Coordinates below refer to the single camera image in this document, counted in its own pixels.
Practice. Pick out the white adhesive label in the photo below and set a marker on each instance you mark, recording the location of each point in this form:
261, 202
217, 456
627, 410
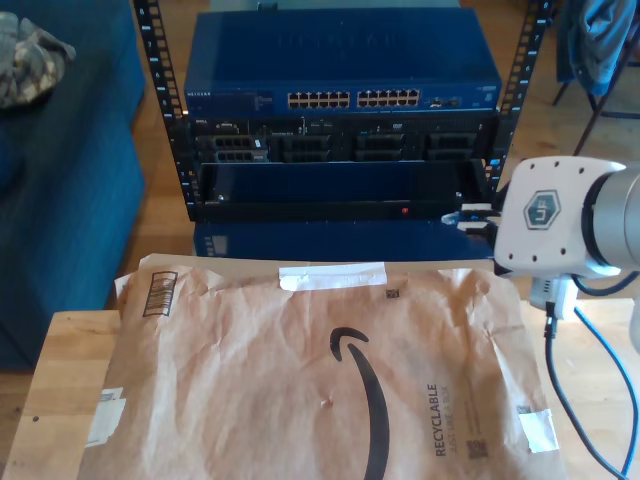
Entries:
537, 430
107, 415

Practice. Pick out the blue grey jacket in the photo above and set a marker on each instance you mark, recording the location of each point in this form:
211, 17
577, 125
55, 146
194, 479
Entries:
600, 50

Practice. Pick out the dark metal chair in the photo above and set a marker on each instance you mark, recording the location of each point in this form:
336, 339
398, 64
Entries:
587, 130

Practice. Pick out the black rack frame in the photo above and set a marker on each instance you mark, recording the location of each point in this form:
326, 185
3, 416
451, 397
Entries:
161, 65

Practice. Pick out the dark blue equipment case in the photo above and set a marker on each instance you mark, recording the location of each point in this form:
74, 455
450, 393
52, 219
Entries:
350, 240

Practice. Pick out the blue sofa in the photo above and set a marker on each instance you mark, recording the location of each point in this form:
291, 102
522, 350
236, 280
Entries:
75, 200

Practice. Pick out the white tape strip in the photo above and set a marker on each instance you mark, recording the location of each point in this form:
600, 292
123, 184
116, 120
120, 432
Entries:
340, 275

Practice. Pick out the blue network switch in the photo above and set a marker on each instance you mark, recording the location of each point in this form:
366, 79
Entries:
340, 50

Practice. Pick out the black rack server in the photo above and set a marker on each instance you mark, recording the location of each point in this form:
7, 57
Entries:
340, 135

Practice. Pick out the camouflage cloth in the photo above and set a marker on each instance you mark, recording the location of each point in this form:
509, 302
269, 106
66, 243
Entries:
30, 65

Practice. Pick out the black rack shelf tray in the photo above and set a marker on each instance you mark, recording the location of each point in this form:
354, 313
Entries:
300, 210

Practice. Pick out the brown packing paper mailer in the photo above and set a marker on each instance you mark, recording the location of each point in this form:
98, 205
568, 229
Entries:
250, 400

